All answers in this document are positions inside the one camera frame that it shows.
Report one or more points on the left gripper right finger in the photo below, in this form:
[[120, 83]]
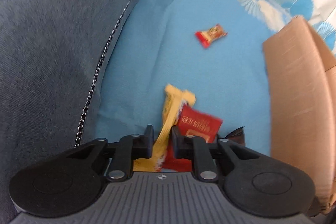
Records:
[[199, 152]]

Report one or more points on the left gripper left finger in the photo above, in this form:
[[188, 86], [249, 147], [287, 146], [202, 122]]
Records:
[[126, 151]]

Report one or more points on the red square snack packet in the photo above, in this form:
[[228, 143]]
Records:
[[191, 122]]

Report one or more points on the black chocolate bar packet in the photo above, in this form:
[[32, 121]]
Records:
[[237, 136]]

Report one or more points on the yellow candy bag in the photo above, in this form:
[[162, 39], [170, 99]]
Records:
[[174, 102]]

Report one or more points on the small red candy bar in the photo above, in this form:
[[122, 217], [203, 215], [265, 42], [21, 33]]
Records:
[[207, 37]]

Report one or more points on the blue white patterned sofa cover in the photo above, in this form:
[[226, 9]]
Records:
[[212, 48]]

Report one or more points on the cardboard box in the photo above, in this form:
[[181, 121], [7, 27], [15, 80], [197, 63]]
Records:
[[301, 75]]

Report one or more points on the blue sofa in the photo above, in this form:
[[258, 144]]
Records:
[[53, 57]]

